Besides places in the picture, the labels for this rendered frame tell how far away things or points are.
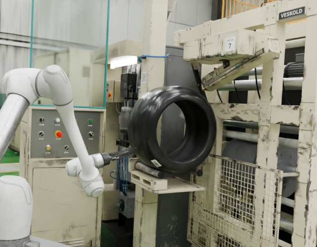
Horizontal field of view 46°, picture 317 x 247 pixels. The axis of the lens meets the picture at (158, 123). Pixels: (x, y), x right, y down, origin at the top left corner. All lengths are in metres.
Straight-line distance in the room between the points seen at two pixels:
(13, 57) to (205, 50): 9.13
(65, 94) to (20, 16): 9.69
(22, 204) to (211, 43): 1.52
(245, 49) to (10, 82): 1.29
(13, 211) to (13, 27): 10.03
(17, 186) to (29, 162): 1.23
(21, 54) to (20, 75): 9.45
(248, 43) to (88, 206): 1.61
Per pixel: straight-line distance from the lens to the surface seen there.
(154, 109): 2.19
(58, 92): 1.79
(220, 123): 2.84
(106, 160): 2.18
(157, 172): 2.26
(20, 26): 11.40
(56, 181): 2.76
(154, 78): 2.60
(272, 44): 2.26
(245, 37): 2.26
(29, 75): 1.84
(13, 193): 1.48
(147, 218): 2.72
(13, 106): 1.78
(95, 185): 1.99
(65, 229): 2.88
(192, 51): 2.61
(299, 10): 2.36
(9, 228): 1.50
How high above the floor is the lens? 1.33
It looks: 3 degrees down
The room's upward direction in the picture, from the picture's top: 3 degrees clockwise
